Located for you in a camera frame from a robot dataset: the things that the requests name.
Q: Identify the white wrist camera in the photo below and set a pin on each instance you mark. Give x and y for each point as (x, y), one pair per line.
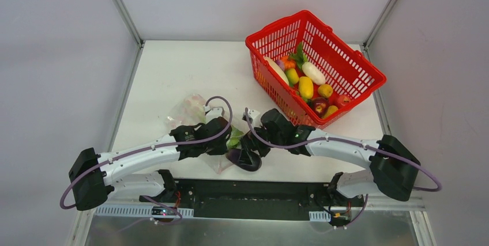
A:
(251, 115)
(213, 113)

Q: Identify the clear pink-dotted zip bag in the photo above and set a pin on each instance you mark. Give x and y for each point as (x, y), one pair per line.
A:
(190, 111)

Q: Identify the dark purple eggplant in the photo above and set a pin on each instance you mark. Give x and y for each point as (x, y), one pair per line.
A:
(246, 160)

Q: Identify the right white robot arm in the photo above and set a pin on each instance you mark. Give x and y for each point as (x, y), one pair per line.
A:
(387, 166)

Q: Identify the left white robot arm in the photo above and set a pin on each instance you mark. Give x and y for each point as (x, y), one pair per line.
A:
(96, 177)

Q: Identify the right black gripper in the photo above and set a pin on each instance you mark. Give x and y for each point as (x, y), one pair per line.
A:
(249, 143)

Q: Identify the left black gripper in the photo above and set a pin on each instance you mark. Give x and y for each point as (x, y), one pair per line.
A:
(220, 142)

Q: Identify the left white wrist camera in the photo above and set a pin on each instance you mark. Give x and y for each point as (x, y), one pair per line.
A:
(213, 113)

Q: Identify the small white radish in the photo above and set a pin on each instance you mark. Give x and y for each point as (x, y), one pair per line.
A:
(312, 71)

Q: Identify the red plastic basket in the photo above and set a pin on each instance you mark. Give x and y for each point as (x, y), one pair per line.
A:
(346, 70)

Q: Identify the yellow squash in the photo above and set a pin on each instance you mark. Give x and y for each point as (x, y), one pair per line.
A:
(306, 87)

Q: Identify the orange pumpkin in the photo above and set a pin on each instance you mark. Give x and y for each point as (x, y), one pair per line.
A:
(288, 62)

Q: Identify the dark red apple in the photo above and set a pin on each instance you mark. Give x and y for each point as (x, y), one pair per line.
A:
(319, 106)

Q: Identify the yellow lemon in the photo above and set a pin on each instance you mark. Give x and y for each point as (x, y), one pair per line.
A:
(325, 91)

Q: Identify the red tomato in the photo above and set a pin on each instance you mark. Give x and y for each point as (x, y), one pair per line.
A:
(342, 101)

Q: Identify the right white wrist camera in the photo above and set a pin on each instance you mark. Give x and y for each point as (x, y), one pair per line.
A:
(251, 115)

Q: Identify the long white radish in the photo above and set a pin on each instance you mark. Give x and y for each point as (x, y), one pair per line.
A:
(277, 69)

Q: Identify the green napa cabbage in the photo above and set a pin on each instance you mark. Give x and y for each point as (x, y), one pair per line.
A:
(234, 139)

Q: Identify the yellow mango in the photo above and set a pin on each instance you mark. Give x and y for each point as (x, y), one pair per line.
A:
(330, 110)

